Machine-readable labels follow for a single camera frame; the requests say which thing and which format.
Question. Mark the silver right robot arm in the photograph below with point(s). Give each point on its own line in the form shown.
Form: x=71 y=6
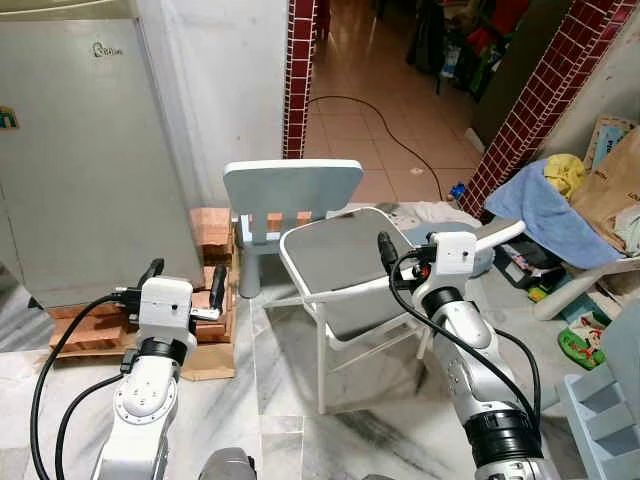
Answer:
x=470 y=340

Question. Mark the grey fridge door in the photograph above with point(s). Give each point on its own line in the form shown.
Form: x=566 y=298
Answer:
x=90 y=170

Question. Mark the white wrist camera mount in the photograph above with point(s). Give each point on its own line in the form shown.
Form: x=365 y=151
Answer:
x=455 y=255
x=165 y=305

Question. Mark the brown cardboard piece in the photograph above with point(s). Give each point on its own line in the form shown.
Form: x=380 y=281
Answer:
x=208 y=362

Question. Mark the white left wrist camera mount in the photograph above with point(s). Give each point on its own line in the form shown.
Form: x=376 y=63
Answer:
x=165 y=305

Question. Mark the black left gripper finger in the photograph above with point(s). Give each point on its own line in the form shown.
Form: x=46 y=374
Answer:
x=217 y=285
x=152 y=270

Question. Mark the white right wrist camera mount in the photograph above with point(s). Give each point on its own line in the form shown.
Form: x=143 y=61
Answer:
x=455 y=255

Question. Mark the pale green cloth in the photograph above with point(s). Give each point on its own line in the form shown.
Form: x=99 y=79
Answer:
x=630 y=228

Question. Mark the yellow cloth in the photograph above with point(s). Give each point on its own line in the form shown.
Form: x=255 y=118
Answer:
x=565 y=173

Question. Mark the white metal tube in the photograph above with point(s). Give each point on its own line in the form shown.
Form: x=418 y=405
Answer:
x=580 y=290

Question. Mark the blue printed cardboard box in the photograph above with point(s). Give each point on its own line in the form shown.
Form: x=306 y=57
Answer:
x=605 y=135

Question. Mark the light blue plastic stool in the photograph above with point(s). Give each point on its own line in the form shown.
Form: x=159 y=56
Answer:
x=605 y=420

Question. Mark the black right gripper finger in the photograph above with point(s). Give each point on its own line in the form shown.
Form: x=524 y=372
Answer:
x=385 y=250

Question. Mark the black bag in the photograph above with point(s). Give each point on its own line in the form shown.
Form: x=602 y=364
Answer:
x=432 y=40

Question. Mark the red brick stack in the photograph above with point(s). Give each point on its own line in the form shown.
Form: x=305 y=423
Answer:
x=212 y=235

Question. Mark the blue towel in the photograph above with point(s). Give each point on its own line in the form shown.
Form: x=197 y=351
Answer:
x=545 y=215

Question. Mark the colourful fridge sticker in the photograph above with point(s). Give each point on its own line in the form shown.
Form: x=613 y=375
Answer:
x=8 y=118

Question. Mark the black box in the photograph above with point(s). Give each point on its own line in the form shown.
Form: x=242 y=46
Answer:
x=530 y=262

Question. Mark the brown paper bag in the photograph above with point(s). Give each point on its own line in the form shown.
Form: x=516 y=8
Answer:
x=610 y=190

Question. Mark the white crumpled cloth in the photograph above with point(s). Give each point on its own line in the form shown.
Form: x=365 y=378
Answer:
x=435 y=212

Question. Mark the white folding chair grey seat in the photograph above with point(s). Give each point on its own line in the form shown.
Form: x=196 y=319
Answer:
x=340 y=265

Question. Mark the green snack packet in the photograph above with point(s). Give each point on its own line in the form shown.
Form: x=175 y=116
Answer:
x=580 y=345

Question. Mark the grey robot knee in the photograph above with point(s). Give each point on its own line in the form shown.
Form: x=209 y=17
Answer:
x=228 y=465

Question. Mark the light blue child chair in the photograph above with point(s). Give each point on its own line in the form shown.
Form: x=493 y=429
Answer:
x=290 y=185

